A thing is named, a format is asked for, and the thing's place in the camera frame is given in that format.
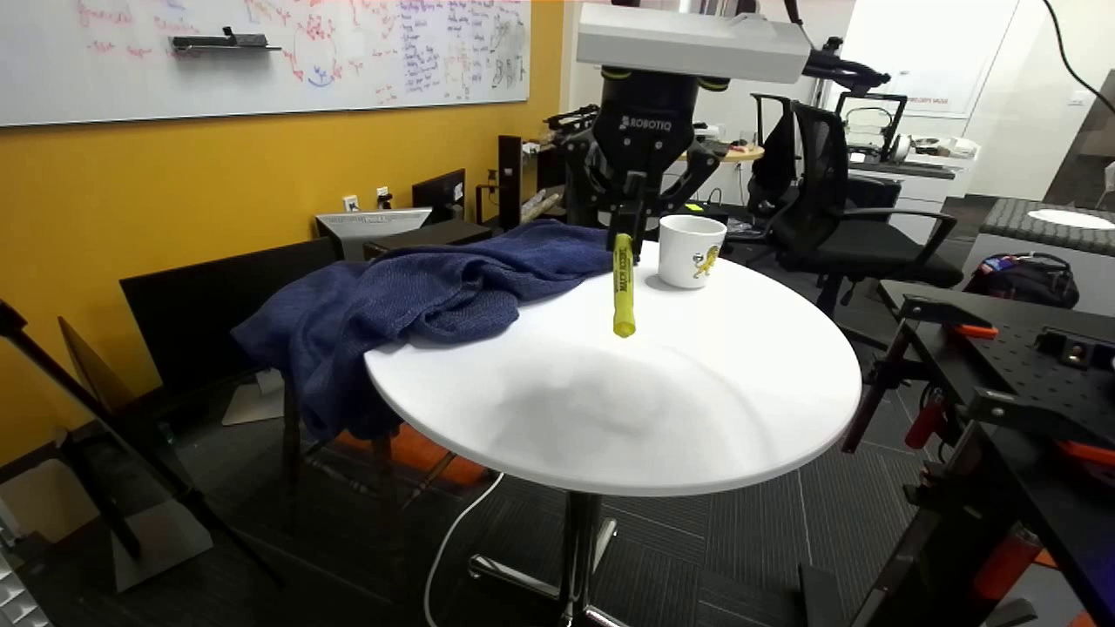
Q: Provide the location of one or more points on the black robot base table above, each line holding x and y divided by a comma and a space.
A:
1048, 384

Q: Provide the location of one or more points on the short black tripod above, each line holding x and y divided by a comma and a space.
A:
72, 379

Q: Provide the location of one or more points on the chrome table pedestal base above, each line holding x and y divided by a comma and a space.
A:
575, 545

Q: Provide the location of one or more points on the orange floor mat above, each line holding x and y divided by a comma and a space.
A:
453, 472

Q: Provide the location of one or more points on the dark blue cloth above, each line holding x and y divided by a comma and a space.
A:
405, 290

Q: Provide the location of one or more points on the small black monitor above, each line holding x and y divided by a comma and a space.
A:
441, 195

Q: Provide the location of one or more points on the white rectangular tray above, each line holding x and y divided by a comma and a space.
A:
372, 221

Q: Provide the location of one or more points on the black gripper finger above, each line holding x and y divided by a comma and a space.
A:
638, 211
617, 211

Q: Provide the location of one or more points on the black and red backpack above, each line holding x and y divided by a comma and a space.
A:
1021, 282

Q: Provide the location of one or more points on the white paper cup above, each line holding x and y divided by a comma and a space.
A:
683, 262

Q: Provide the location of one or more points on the black speaker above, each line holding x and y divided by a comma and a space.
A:
511, 180

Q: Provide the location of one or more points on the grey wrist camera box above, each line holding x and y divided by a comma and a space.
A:
698, 43

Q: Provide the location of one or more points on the wall whiteboard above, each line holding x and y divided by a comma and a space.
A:
231, 72

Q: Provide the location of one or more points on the yellow-green marker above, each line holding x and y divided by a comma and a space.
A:
624, 301

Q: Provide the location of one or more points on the black mesh office chair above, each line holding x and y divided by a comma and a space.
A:
871, 123

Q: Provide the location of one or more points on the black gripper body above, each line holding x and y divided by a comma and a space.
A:
645, 117

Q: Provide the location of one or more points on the black whiteboard eraser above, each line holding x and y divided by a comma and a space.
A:
229, 43

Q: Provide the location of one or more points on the cluttered white office desk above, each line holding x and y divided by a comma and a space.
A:
917, 160

